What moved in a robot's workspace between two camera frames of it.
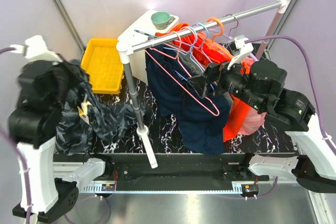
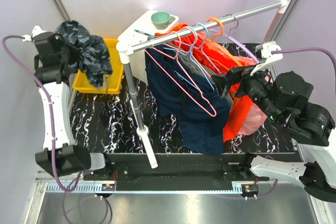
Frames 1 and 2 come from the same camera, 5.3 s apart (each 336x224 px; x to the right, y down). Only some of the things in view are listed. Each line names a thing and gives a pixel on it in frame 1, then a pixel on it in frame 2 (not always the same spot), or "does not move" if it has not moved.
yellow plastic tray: [102, 61] does not move
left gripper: [77, 77] → [76, 50]
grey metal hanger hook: [235, 27] does not move
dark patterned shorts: [85, 123] → [94, 60]
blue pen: [148, 34] does not move
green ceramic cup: [162, 20] does not move
